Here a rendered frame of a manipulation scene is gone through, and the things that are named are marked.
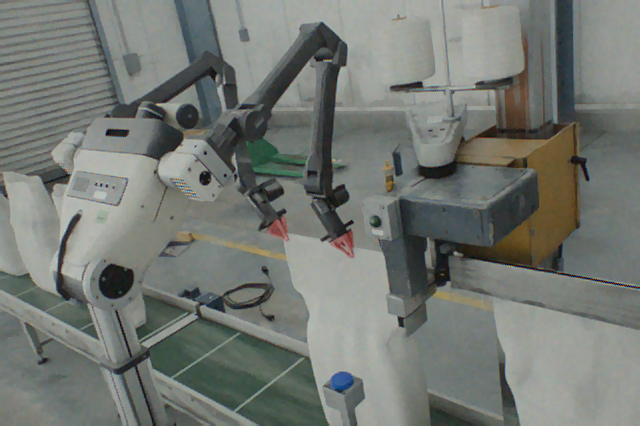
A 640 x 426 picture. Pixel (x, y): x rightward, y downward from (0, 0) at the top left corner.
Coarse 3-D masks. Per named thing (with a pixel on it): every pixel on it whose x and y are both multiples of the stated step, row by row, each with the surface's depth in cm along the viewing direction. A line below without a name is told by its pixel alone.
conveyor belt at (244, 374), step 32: (160, 352) 277; (192, 352) 272; (224, 352) 267; (256, 352) 262; (288, 352) 258; (192, 384) 248; (224, 384) 244; (256, 384) 240; (288, 384) 237; (256, 416) 222; (288, 416) 219; (320, 416) 216; (448, 416) 205
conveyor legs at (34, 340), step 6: (30, 324) 355; (30, 330) 356; (30, 336) 357; (36, 336) 359; (30, 342) 360; (36, 342) 359; (42, 342) 363; (48, 342) 366; (36, 348) 360; (36, 354) 361; (42, 360) 364; (108, 384) 294; (114, 402) 298
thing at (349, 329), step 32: (288, 256) 201; (320, 256) 187; (320, 288) 194; (352, 288) 183; (384, 288) 173; (320, 320) 191; (352, 320) 183; (384, 320) 177; (320, 352) 195; (352, 352) 181; (384, 352) 174; (416, 352) 179; (320, 384) 200; (384, 384) 177; (416, 384) 180; (384, 416) 182; (416, 416) 182
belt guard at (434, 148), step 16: (416, 112) 176; (432, 112) 172; (448, 112) 169; (464, 112) 170; (416, 128) 158; (432, 128) 155; (448, 128) 152; (464, 128) 169; (416, 144) 145; (432, 144) 140; (448, 144) 140; (432, 160) 141; (448, 160) 141
